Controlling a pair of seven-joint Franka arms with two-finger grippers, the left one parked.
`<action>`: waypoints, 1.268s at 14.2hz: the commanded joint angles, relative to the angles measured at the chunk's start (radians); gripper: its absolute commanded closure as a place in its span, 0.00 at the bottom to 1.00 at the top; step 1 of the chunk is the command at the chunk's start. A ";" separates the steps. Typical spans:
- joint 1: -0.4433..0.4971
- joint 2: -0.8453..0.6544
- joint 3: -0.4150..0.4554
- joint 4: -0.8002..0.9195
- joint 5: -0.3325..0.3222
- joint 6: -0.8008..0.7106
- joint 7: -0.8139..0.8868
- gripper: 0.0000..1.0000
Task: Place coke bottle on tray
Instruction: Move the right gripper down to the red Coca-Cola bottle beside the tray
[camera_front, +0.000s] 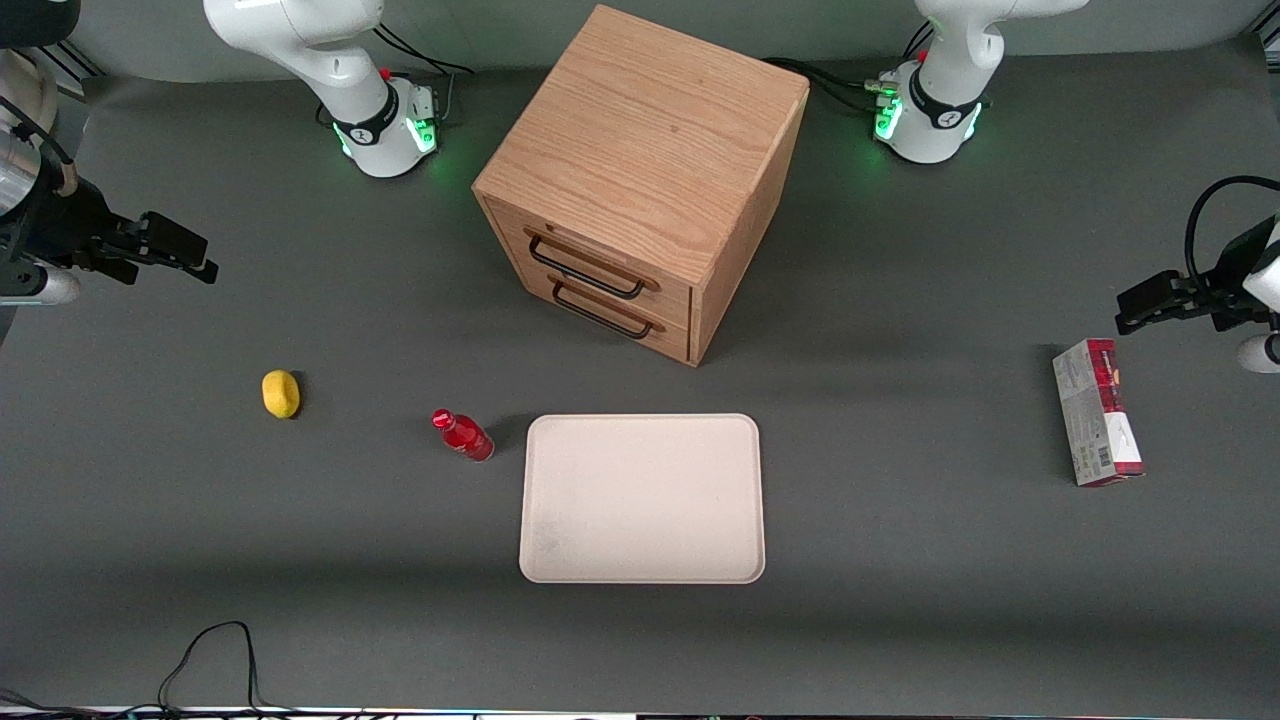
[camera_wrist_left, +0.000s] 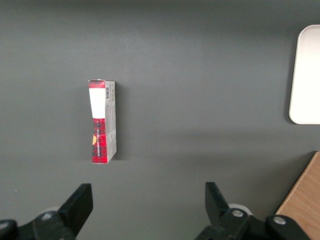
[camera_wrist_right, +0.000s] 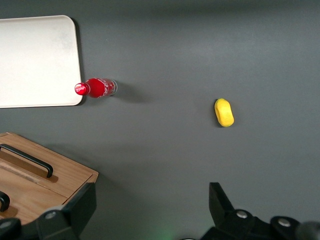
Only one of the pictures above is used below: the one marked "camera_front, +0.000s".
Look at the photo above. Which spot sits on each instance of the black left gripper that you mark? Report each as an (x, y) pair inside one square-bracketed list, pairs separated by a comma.
[(1229, 279)]

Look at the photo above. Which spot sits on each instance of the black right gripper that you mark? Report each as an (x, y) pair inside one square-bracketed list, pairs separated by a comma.
[(68, 226)]

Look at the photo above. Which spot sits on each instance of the red coke bottle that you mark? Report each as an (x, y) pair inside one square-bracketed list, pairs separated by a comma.
[(465, 438)]

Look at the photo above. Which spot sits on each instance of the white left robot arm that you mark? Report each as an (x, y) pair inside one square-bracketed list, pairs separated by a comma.
[(940, 110)]

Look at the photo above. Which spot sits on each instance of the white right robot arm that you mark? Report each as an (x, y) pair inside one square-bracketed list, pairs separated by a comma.
[(340, 70)]

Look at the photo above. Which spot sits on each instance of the beige rectangular tray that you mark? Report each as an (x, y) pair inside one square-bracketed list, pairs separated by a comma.
[(640, 500)]

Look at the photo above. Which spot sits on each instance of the grey and red carton box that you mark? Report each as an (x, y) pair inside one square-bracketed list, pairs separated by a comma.
[(1098, 420)]

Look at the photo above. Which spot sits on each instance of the yellow lemon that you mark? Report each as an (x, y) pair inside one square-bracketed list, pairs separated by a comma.
[(281, 394)]

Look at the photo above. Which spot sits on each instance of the wooden two-drawer cabinet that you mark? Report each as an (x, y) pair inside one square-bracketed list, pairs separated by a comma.
[(640, 150)]

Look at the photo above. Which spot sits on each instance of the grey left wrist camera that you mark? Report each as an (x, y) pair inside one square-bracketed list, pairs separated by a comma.
[(1260, 354)]

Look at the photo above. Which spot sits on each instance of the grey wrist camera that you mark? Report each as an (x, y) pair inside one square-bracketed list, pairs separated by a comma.
[(1260, 354), (40, 287)]

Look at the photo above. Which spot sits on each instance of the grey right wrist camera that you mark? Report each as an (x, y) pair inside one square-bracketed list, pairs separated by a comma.
[(40, 287)]

